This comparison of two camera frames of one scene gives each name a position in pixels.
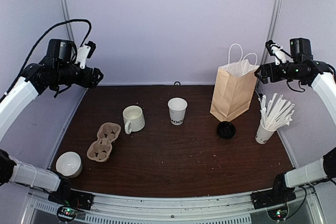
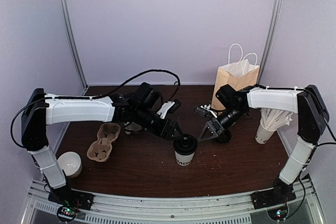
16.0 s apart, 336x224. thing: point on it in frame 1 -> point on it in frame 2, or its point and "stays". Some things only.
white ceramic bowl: (69, 164) stays
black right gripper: (274, 77) -> (213, 129)
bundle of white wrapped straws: (276, 113) stays
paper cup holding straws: (263, 135) stays
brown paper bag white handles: (234, 84) stays
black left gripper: (90, 80) -> (161, 132)
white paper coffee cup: (177, 107) -> (184, 160)
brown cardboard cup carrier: (100, 150) stays
